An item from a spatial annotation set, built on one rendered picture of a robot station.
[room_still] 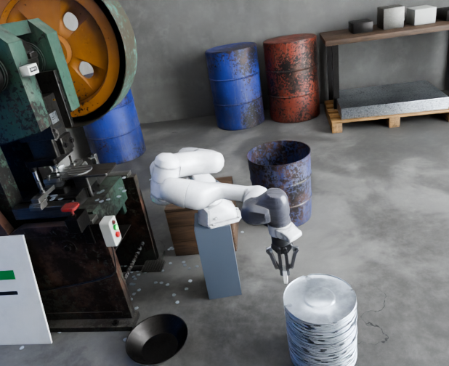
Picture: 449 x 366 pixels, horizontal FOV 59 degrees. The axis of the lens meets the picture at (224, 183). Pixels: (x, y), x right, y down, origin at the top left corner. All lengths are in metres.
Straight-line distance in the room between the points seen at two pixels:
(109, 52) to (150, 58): 3.11
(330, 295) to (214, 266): 0.66
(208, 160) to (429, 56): 3.96
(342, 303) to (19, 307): 1.58
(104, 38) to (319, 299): 1.62
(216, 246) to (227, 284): 0.25
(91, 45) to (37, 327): 1.49
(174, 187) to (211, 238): 0.59
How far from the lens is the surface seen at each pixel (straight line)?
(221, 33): 5.10
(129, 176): 2.33
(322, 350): 1.76
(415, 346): 2.04
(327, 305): 1.70
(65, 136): 2.11
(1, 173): 2.17
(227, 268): 2.13
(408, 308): 2.19
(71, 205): 1.85
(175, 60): 5.26
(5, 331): 2.49
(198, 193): 1.48
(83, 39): 2.33
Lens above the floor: 1.51
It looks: 26 degrees down
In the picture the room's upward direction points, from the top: 10 degrees counter-clockwise
